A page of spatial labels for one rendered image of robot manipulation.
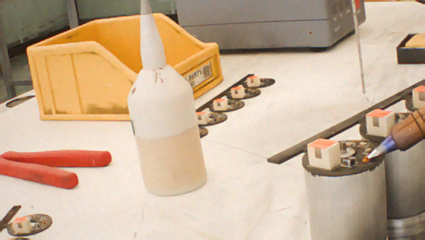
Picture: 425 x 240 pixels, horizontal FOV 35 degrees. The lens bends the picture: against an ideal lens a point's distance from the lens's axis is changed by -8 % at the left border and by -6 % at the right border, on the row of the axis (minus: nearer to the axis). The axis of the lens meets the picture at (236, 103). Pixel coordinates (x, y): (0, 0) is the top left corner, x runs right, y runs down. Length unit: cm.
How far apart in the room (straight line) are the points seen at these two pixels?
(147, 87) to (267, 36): 30
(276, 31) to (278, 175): 28
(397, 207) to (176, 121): 16
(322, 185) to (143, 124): 17
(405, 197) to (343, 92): 28
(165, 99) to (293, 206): 8
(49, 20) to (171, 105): 596
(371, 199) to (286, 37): 43
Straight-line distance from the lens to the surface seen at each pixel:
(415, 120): 20
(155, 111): 35
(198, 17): 66
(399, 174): 22
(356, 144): 21
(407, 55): 56
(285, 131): 43
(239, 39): 65
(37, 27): 618
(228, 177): 37
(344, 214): 20
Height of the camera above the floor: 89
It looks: 16 degrees down
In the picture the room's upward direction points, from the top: 8 degrees counter-clockwise
